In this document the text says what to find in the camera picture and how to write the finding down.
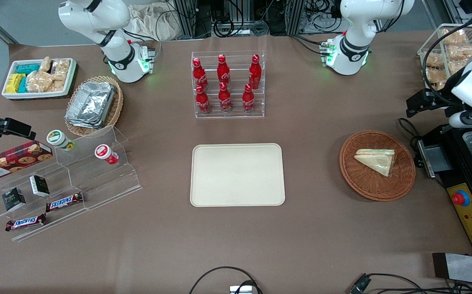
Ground triangle sandwich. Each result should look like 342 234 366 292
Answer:
354 149 396 177

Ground white rectangular snack tray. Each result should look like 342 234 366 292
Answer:
2 58 77 100

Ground brown round wicker basket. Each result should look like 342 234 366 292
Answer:
339 130 416 202

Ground light oval wicker basket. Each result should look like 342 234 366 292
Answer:
64 76 124 137

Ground beige plastic tray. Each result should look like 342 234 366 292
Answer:
190 143 286 207

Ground red tartan cookie box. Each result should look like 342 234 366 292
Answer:
0 141 53 182

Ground yellow snack pack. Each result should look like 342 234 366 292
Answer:
6 73 26 94

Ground green lid cup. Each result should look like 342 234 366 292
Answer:
47 130 75 151

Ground large teal snack pack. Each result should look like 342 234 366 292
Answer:
16 63 40 75

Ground small black white box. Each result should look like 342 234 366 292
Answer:
29 175 50 198

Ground stacked aluminium foil trays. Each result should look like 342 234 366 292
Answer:
65 82 116 129

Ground Snickers chocolate bar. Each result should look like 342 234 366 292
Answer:
46 192 84 213
5 214 47 232

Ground red lid cup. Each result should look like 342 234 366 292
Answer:
94 144 119 165

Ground red emergency stop button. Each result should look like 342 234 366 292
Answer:
452 190 470 207

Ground clear acrylic stepped stand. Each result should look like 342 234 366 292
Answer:
0 126 143 242

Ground black machine yellow panel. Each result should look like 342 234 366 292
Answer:
414 122 472 258

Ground red cola bottle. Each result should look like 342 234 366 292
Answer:
249 54 262 89
242 84 255 114
218 82 233 113
192 58 209 91
195 85 211 114
217 54 231 85

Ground grey black flat board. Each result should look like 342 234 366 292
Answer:
432 252 472 286

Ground beige cloth bag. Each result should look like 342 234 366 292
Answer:
128 2 187 41

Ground clear acrylic bottle rack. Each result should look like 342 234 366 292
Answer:
191 51 266 119

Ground black machine power cable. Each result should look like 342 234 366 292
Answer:
398 118 423 152

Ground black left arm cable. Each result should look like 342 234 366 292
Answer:
422 6 472 95

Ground white wire rack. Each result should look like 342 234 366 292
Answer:
418 24 472 93

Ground black arm base cables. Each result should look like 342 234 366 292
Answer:
289 34 331 56

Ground black cable with connector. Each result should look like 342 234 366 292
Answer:
349 273 472 294

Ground coiled black cable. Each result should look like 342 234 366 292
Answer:
213 17 235 36

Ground black looped cable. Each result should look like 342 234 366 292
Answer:
189 266 263 294

